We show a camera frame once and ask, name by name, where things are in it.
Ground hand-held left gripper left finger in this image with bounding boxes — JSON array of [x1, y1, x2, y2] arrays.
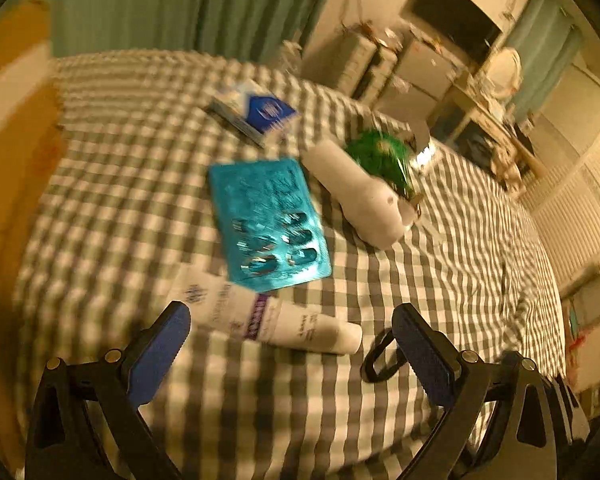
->
[[25, 301, 192, 480]]

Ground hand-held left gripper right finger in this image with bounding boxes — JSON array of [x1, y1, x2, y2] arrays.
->
[[391, 302, 561, 480]]

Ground white tube with purple band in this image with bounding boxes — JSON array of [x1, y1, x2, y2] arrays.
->
[[172, 265, 364, 356]]

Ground checkered cloth covered desktop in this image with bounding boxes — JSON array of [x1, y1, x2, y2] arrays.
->
[[12, 50, 567, 480]]

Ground white rolled towel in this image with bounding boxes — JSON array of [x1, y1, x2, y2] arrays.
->
[[302, 141, 422, 250]]

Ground teal blister pack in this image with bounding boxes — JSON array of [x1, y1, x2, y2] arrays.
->
[[208, 158, 333, 291]]

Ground green snack bag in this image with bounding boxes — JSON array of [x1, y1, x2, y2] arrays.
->
[[344, 129, 437, 202]]

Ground white slatted cabinet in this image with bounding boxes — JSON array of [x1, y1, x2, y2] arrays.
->
[[522, 110, 600, 283]]

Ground cluttered wooden side table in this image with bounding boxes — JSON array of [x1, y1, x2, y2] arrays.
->
[[430, 80, 543, 197]]

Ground blue and white box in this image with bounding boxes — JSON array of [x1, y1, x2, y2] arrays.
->
[[205, 80, 301, 149]]

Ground yellow wooden board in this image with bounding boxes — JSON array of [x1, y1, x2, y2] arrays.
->
[[0, 0, 67, 321]]

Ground grey cabinet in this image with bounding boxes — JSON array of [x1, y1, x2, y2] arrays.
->
[[380, 39, 472, 127]]

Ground round white mirror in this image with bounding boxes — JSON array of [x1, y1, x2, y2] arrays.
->
[[487, 47, 524, 102]]

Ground grey suitcase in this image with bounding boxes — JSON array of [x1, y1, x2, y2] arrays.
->
[[301, 25, 381, 97]]

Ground teal window curtain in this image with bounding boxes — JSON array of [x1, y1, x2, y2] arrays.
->
[[504, 0, 583, 123]]

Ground black flat screen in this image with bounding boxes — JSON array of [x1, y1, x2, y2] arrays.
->
[[412, 0, 504, 64]]

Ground green curtain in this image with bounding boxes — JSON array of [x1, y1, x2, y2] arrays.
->
[[50, 0, 342, 67]]

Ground black loop strap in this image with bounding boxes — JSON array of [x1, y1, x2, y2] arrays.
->
[[360, 327, 407, 385]]

